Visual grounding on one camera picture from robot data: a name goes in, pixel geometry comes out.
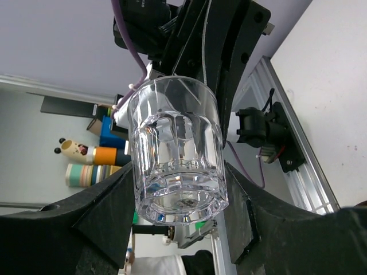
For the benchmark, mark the clear shot glass front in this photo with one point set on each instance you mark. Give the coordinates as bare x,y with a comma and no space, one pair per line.
176,150

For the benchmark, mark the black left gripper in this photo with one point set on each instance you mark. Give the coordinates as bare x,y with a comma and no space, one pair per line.
213,42

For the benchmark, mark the aluminium rail frame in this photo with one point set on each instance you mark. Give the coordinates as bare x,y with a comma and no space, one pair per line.
308,185

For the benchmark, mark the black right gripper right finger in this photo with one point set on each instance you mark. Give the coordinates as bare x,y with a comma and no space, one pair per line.
267,235

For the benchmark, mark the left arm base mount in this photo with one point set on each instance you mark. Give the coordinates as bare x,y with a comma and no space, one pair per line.
269,130

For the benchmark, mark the orange navy tube toy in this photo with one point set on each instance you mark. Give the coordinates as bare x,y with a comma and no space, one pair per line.
92,155

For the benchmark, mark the colourful stacked cups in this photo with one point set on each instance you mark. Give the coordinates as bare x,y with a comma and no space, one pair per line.
79,175

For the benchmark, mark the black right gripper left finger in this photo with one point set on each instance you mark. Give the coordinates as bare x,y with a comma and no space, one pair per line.
86,233

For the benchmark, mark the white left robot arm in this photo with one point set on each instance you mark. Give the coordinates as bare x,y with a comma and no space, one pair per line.
141,19

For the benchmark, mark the blue box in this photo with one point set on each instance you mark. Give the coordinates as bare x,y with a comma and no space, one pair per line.
111,135

